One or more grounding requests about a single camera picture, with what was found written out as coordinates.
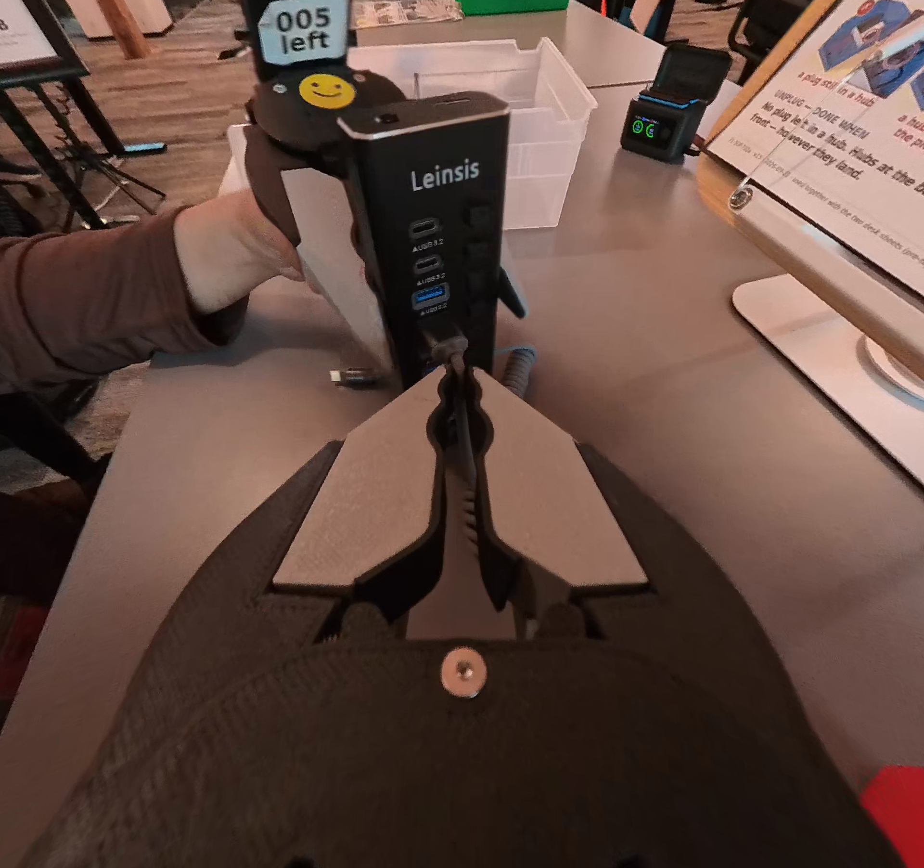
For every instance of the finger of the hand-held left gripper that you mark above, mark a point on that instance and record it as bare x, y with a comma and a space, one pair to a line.
511, 294
332, 247

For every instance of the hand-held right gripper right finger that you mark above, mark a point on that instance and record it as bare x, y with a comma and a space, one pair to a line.
556, 514

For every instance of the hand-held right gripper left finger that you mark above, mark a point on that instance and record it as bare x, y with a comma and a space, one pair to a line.
361, 514

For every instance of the black multi-port usb hub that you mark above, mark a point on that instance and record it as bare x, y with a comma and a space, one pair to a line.
440, 196

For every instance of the person's left forearm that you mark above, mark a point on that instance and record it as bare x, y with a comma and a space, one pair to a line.
94, 290

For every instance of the person's left hand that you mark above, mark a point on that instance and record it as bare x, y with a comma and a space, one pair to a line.
231, 254

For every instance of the printed paper sheet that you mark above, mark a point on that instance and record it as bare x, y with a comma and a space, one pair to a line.
411, 12

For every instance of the clear plastic bin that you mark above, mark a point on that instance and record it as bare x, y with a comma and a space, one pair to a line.
548, 131

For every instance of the instruction sheet on stand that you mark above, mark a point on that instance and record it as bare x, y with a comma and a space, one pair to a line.
711, 178

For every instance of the black charging case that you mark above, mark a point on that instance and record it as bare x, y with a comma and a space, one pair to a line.
678, 81

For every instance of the white display stand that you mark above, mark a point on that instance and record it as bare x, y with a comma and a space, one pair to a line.
794, 319

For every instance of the printed instruction sheet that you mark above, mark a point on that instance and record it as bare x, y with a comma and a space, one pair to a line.
852, 131

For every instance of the black office chair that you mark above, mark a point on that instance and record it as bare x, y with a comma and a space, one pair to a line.
779, 1

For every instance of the wooden post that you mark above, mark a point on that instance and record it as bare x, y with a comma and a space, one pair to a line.
108, 1

